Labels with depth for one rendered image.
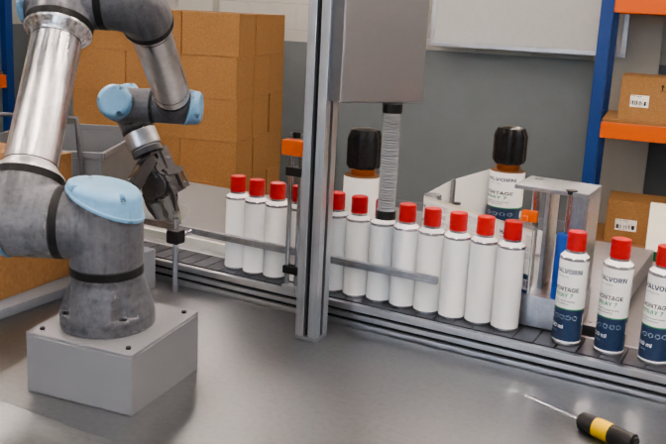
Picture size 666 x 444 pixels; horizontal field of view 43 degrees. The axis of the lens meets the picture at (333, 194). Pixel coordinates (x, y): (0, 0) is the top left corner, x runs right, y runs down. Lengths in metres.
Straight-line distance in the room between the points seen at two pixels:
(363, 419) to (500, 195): 0.97
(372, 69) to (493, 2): 4.40
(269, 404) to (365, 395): 0.16
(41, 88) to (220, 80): 3.63
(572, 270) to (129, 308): 0.75
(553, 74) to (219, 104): 2.27
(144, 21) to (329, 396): 0.72
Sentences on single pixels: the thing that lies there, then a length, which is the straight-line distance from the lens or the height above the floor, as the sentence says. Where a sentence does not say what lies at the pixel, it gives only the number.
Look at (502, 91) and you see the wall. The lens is 6.00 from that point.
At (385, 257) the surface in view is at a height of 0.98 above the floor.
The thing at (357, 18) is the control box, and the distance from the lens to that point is 1.48.
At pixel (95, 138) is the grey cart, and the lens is 4.60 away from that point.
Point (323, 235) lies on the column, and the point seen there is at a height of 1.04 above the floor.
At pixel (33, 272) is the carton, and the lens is 1.86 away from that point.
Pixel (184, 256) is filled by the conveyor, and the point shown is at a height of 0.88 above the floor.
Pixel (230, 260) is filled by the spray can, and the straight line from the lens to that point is 1.86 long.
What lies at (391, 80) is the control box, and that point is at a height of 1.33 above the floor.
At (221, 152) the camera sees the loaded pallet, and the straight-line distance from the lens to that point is 5.11.
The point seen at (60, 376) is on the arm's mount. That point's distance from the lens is 1.41.
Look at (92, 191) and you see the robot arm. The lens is 1.33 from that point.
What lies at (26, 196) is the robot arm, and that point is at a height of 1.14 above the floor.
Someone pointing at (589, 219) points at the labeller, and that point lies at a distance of 1.61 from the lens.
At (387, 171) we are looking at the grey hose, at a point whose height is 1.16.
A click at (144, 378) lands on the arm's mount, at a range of 1.36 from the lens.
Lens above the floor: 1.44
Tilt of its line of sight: 12 degrees down
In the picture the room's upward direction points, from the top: 3 degrees clockwise
